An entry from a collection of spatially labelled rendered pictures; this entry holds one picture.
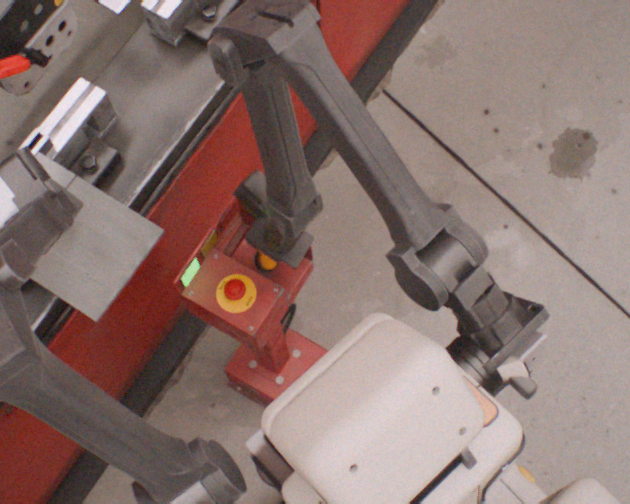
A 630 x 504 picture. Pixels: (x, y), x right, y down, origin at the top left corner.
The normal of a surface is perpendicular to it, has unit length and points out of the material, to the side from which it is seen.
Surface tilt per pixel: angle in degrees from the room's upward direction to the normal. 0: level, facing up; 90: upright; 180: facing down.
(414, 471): 48
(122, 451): 66
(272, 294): 0
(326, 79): 38
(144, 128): 0
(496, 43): 0
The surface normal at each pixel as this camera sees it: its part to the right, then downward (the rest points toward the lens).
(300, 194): 0.72, 0.51
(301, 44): 0.47, 0.05
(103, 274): -0.04, -0.35
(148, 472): 0.39, 0.62
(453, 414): 0.47, 0.27
